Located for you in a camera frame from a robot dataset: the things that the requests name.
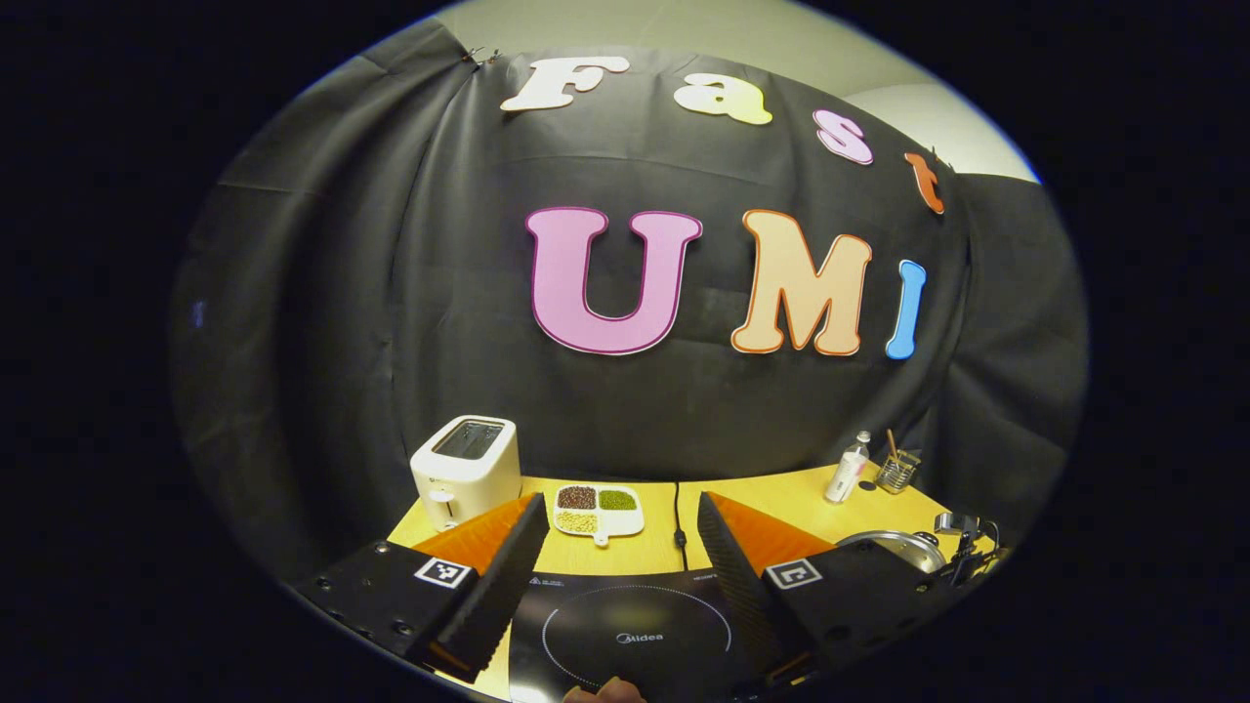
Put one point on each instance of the dark metal clamp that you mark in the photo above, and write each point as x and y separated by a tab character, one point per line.
962	547

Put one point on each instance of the glass holder with sticks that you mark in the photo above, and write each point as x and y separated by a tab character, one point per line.
896	474

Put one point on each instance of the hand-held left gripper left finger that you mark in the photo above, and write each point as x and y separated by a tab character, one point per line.
493	596

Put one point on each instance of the black induction cooktop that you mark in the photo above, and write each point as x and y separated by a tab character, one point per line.
635	635

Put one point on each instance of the white divided bean plate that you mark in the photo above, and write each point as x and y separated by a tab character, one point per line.
598	513

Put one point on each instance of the white toaster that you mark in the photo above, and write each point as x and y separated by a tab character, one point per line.
464	478

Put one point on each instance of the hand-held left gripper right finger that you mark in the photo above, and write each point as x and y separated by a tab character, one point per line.
747	596

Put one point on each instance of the small white plastic bottle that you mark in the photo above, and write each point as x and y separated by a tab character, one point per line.
845	474

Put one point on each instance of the stainless steel pot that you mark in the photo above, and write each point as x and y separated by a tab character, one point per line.
894	547

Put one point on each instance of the black backdrop cloth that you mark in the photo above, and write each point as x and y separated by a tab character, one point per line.
439	293

